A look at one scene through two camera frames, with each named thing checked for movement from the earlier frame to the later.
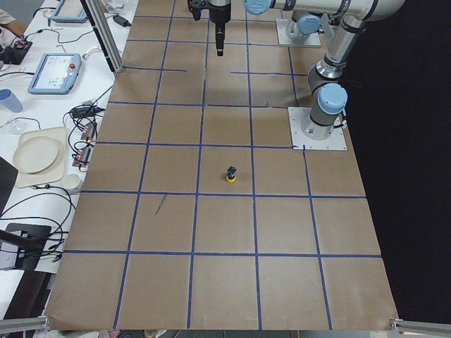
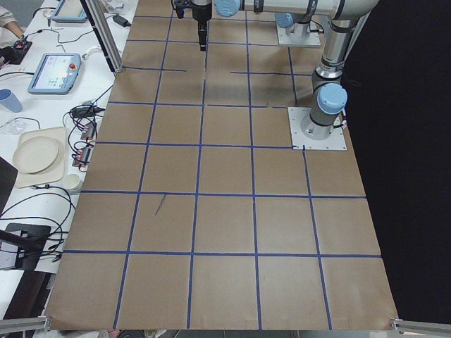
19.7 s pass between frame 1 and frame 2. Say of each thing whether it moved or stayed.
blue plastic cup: stayed
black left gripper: moved
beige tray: stayed
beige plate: stayed
